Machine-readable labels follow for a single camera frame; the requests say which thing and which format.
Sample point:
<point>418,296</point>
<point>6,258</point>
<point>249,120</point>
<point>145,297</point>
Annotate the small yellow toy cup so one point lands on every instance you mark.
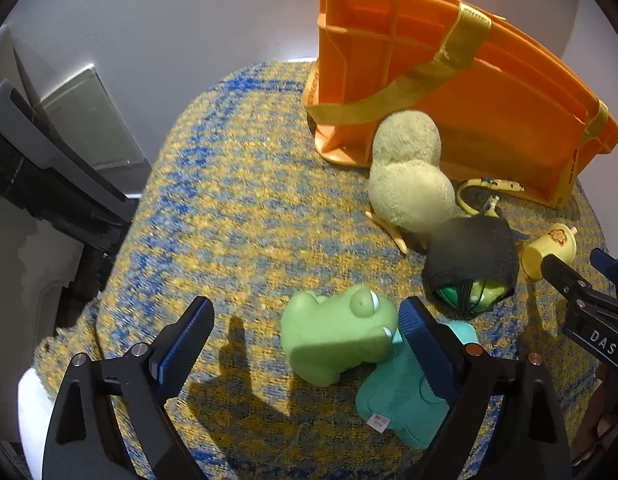
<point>544,250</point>

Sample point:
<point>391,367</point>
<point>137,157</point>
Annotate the black equipment stand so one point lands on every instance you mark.
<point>44,180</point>

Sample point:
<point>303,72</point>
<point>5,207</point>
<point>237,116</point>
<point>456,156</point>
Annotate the yellow plush duck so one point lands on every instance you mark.
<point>409,185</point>

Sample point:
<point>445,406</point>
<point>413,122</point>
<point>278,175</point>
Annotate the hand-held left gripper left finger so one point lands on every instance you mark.
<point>181,345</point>

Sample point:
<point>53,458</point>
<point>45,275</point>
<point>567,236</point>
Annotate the yellow blue woven blanket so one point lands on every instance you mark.
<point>249,200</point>

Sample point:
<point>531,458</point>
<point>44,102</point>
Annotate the grey wall panel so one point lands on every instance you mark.
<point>94,120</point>

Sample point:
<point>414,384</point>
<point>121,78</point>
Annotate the orange plastic crate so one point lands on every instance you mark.
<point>494,110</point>

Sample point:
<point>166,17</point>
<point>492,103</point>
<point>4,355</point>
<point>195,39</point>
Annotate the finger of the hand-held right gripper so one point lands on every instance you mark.
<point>564,275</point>
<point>606,262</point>

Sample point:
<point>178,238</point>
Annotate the green frog head toy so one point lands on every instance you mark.
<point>334,335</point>

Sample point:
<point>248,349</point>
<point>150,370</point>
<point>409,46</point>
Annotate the black mesh ball toy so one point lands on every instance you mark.
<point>476,255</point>

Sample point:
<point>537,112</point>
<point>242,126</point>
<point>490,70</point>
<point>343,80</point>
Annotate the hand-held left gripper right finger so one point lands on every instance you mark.
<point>429,345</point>

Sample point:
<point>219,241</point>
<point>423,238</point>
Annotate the teal plush toy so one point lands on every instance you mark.
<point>394,400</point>

